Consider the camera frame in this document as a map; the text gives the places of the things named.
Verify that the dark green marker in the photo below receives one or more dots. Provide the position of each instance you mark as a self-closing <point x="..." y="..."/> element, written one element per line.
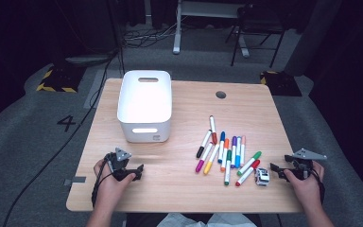
<point x="228" y="155"/>

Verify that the person's light grey clothing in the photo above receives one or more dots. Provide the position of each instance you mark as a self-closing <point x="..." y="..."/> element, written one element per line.
<point x="182" y="221"/>

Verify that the pink marker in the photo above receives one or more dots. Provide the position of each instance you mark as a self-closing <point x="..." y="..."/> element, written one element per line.
<point x="243" y="140"/>

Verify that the white marker red cap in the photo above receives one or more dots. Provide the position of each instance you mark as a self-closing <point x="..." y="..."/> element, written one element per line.
<point x="212" y="124"/>

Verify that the grey curtain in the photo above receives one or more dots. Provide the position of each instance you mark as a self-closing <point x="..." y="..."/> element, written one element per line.
<point x="312" y="41"/>

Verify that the person's left hand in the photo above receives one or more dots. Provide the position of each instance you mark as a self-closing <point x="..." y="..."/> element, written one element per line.
<point x="110" y="189"/>

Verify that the yellow marker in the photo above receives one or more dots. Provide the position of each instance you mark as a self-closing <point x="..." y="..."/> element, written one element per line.
<point x="207" y="168"/>

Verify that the black marker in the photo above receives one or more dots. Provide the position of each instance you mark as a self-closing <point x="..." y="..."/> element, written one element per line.
<point x="199" y="153"/>

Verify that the dark blue marker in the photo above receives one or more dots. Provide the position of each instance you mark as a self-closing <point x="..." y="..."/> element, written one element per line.
<point x="222" y="136"/>

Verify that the magenta marker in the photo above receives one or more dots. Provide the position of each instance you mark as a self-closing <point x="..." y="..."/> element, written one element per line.
<point x="199" y="166"/>

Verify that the black yellow striped base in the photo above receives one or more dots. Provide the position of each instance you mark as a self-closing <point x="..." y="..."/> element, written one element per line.
<point x="60" y="80"/>
<point x="280" y="83"/>

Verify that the small white black toy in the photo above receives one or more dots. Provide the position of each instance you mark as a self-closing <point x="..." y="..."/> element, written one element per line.
<point x="262" y="176"/>

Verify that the orange marker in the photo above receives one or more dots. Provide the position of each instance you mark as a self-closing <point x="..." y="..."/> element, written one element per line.
<point x="226" y="144"/>

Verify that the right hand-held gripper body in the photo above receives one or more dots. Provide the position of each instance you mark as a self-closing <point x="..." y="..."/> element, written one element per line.
<point x="302" y="167"/>

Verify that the black stand pole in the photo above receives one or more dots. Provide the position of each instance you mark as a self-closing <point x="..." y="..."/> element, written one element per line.
<point x="118" y="41"/>

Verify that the person's right hand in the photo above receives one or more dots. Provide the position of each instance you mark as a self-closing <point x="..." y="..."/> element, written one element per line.
<point x="308" y="190"/>

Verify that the grey round stand base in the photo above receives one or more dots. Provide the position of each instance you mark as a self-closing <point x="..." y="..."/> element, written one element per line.
<point x="85" y="60"/>

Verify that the white plastic storage bin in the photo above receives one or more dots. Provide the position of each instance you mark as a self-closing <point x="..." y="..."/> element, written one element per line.
<point x="145" y="104"/>

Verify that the grey tape strip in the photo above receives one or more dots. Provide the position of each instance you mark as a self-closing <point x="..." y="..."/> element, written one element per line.
<point x="74" y="180"/>

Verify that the black chair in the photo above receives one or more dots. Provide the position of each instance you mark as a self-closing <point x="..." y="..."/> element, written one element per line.
<point x="258" y="26"/>

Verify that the light green marker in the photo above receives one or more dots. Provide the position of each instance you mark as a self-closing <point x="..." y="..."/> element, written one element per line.
<point x="256" y="155"/>

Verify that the light blue marker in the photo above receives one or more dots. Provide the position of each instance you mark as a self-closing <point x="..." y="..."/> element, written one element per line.
<point x="237" y="160"/>

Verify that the white desk frame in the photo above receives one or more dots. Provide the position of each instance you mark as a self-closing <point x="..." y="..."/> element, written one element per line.
<point x="177" y="31"/>

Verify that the purple marker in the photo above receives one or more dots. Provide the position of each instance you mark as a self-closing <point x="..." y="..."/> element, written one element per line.
<point x="233" y="141"/>

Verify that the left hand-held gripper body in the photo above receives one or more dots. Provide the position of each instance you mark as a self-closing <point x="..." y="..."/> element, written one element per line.
<point x="119" y="162"/>

